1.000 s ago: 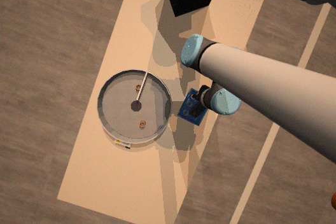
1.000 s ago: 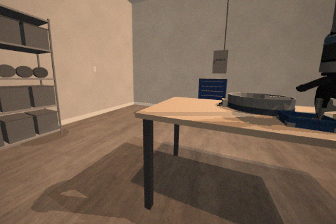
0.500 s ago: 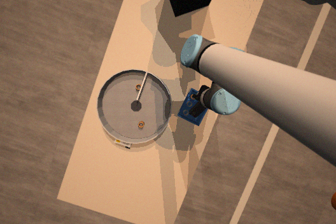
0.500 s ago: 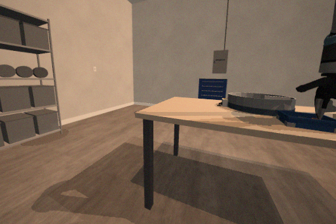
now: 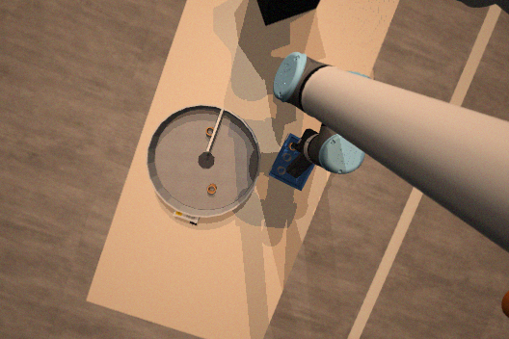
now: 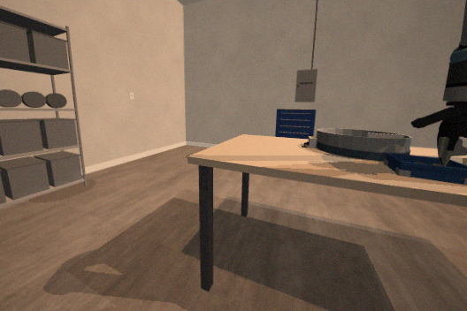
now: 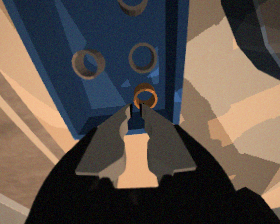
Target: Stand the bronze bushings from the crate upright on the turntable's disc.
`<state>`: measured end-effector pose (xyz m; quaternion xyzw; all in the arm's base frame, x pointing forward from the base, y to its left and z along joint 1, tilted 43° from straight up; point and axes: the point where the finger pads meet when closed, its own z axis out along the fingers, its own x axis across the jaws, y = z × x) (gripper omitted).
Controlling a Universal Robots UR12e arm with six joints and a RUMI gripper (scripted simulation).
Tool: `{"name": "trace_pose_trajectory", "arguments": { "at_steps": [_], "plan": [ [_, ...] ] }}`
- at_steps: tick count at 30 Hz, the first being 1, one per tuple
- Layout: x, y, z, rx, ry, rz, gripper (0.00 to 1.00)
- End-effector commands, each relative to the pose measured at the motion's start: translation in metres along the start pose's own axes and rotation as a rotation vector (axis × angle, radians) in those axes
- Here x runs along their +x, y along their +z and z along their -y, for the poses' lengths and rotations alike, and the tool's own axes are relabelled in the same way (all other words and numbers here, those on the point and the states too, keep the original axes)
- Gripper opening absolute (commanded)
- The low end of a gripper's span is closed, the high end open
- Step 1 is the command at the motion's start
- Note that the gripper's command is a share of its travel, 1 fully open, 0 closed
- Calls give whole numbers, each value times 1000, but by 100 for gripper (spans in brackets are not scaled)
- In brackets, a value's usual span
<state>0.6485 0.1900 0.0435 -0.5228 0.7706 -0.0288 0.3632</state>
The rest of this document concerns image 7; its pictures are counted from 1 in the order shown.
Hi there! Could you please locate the dark grey metal bushing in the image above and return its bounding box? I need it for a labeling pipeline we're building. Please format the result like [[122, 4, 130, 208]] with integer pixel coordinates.
[[129, 43, 157, 73], [117, 0, 148, 16], [72, 49, 105, 80]]

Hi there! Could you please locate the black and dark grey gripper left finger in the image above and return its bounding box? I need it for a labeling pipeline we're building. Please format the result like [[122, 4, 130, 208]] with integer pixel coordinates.
[[24, 103, 133, 224]]

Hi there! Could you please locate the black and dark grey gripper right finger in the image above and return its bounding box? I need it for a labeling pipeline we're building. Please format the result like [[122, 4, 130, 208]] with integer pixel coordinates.
[[139, 103, 253, 224]]

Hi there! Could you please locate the bronze bushing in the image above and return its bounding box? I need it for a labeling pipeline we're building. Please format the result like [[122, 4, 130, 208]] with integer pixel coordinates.
[[134, 83, 158, 109]]

